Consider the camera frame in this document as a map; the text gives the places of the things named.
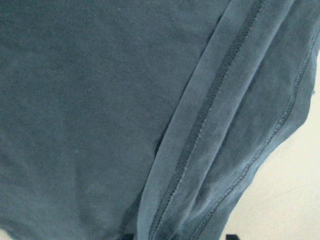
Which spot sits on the black graphic t-shirt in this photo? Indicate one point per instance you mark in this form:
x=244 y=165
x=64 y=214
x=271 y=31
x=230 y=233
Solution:
x=145 y=119

